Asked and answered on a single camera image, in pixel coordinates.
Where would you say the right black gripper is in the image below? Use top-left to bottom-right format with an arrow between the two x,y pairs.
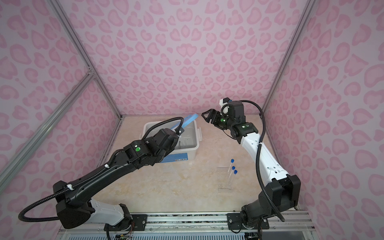
202,108 -> 236,130

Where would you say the blue plastic bin lid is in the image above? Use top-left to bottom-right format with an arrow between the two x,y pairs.
170,114 -> 198,133

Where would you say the white plastic storage bin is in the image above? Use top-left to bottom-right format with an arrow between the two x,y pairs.
140,120 -> 202,163

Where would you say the clear test tube rack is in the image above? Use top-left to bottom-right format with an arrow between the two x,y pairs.
216,167 -> 232,193

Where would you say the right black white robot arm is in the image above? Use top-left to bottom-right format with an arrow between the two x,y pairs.
202,98 -> 301,230

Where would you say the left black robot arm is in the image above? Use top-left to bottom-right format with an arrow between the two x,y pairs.
54,128 -> 180,231

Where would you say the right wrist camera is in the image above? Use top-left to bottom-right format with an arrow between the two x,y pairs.
219,98 -> 232,116

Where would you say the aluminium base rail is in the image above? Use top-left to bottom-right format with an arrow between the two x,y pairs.
56,211 -> 319,240

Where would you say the diagonal aluminium frame bar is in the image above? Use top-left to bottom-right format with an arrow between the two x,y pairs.
1,71 -> 95,192

